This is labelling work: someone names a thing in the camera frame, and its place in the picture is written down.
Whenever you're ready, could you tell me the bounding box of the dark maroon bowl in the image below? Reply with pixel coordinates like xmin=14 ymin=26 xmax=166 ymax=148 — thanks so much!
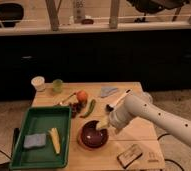
xmin=80 ymin=120 xmax=109 ymax=149

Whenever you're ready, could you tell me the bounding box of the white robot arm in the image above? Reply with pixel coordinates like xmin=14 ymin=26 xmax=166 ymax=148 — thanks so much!
xmin=96 ymin=92 xmax=191 ymax=148

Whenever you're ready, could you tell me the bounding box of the green chili pepper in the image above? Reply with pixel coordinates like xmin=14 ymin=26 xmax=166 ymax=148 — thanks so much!
xmin=80 ymin=99 xmax=96 ymax=118

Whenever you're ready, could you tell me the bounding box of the orange bowl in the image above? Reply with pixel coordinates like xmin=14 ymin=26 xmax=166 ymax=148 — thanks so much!
xmin=77 ymin=129 xmax=109 ymax=150

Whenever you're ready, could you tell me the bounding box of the grey blue cloth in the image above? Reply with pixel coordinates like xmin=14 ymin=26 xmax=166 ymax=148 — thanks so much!
xmin=100 ymin=86 xmax=119 ymax=98

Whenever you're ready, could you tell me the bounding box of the dark grape bunch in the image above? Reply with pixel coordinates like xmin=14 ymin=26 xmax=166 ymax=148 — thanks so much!
xmin=69 ymin=101 xmax=87 ymax=118

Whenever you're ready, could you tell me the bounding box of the orange fruit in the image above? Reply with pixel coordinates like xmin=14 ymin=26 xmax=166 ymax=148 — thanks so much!
xmin=76 ymin=90 xmax=88 ymax=102

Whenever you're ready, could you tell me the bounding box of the black framed card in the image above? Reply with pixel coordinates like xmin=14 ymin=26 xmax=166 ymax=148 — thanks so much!
xmin=117 ymin=144 xmax=143 ymax=169

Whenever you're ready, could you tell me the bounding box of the metal spoon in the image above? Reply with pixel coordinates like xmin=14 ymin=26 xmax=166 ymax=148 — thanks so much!
xmin=55 ymin=92 xmax=76 ymax=106

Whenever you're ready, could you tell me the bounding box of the yellow corn cob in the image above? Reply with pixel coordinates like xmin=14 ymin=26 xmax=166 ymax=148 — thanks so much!
xmin=49 ymin=128 xmax=61 ymax=154

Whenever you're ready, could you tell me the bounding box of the green cup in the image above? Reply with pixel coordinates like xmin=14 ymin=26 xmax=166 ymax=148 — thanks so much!
xmin=52 ymin=79 xmax=63 ymax=93

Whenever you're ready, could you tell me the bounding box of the green plastic tray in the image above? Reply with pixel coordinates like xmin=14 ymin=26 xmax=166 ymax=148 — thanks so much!
xmin=10 ymin=107 xmax=71 ymax=170

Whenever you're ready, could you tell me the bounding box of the blue sponge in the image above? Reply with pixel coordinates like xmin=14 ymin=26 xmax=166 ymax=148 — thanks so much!
xmin=23 ymin=133 xmax=46 ymax=149

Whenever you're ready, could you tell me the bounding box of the white cup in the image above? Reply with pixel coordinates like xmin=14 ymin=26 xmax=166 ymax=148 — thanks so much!
xmin=31 ymin=76 xmax=46 ymax=92

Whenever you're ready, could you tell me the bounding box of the black cable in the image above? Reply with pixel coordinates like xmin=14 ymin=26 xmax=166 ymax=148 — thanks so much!
xmin=157 ymin=132 xmax=187 ymax=171

